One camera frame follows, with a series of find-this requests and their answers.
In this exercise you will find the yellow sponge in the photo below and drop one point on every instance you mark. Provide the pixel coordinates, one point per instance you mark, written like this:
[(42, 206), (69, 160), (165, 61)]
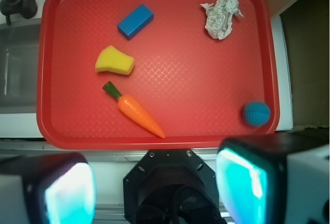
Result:
[(113, 60)]

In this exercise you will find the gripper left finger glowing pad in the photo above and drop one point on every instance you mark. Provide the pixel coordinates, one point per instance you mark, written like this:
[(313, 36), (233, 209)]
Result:
[(53, 188)]

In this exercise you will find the blue knitted ball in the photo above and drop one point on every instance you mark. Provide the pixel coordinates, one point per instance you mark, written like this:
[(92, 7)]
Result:
[(256, 113)]

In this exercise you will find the crumpled white paper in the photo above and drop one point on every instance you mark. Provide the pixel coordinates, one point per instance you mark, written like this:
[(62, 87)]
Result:
[(219, 17)]

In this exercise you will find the grey toy faucet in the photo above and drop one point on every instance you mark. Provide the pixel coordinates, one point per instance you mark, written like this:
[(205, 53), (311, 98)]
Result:
[(26, 8)]

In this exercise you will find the blue rectangular block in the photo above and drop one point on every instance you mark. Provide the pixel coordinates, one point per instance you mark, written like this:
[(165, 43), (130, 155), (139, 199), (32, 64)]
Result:
[(138, 19)]

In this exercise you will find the grey toy sink basin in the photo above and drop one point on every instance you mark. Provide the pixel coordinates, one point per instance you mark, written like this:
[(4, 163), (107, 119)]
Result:
[(19, 66)]

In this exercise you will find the red plastic tray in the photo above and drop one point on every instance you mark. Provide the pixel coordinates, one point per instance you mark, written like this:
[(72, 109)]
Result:
[(195, 87)]

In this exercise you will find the orange toy carrot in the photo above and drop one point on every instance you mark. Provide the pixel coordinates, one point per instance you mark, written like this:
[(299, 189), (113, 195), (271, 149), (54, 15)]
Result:
[(130, 107)]

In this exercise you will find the brown cardboard panel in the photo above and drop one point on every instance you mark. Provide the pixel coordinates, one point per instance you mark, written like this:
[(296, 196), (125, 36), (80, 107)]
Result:
[(306, 30)]

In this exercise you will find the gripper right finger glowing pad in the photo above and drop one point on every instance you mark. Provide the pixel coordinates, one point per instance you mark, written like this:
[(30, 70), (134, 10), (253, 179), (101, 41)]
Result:
[(277, 178)]

